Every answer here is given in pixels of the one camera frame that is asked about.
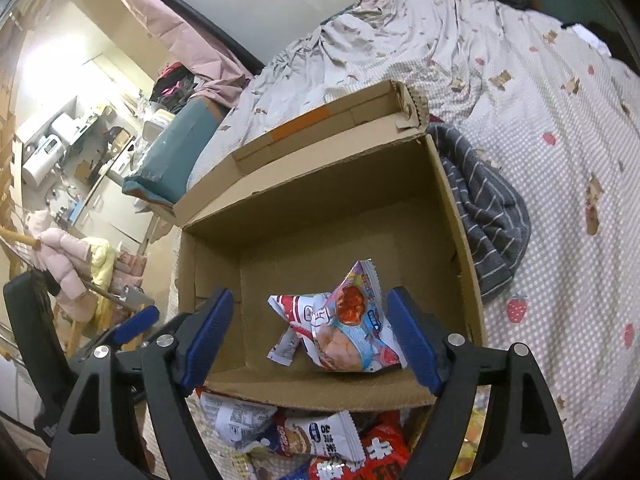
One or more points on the grey striped garment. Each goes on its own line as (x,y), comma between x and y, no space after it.
(494,216)

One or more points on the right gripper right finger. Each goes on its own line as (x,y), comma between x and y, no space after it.
(522,435)

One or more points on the white red biscuit packet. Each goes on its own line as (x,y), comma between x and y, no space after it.
(325,435)

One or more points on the yellow chips bag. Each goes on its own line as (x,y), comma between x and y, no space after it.
(473,433)

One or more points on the white silver snack bag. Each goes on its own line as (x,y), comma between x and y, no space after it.
(237,422)

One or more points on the light blue snack bag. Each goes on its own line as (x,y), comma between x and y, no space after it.
(344,331)

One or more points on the red snack bag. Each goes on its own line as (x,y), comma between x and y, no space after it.
(386,454)

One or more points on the pink puffer jacket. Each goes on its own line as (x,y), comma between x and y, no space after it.
(67,259)

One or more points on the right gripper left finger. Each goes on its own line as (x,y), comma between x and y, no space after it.
(98,435)

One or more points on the teal cushion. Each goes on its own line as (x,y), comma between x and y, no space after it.
(161,177)

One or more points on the white patterned bed duvet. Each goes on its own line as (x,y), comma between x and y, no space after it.
(556,118)

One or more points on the open cardboard box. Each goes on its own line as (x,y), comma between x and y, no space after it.
(292,211)

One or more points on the pink curtain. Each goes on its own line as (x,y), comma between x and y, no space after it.
(223,75)

